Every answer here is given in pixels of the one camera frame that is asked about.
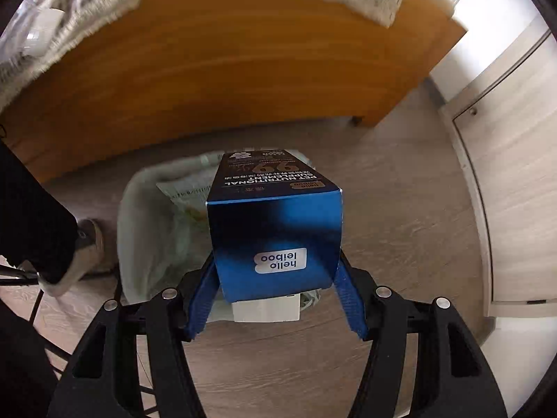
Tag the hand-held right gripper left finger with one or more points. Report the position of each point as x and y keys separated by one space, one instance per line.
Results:
x=201 y=305

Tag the translucent plastic shopping bag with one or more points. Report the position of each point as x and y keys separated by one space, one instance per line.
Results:
x=148 y=235

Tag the person's leg in black trousers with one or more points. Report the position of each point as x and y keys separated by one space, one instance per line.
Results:
x=30 y=217

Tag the blue cardboard box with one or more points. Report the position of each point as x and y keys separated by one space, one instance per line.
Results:
x=274 y=226

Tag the white wardrobe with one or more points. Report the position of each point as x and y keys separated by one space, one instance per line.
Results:
x=513 y=161

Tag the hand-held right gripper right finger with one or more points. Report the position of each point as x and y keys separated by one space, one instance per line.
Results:
x=350 y=309

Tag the grey shoe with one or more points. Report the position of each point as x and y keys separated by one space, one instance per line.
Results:
x=85 y=252

